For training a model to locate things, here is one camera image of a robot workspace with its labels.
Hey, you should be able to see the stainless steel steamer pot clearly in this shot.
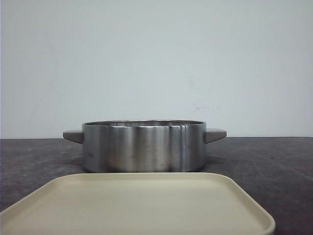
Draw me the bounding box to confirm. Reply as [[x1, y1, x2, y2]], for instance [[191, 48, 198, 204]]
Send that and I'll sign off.
[[63, 120, 227, 173]]

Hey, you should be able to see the cream square plastic tray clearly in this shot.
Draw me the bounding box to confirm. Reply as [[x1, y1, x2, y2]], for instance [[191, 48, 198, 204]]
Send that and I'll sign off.
[[0, 173, 276, 235]]

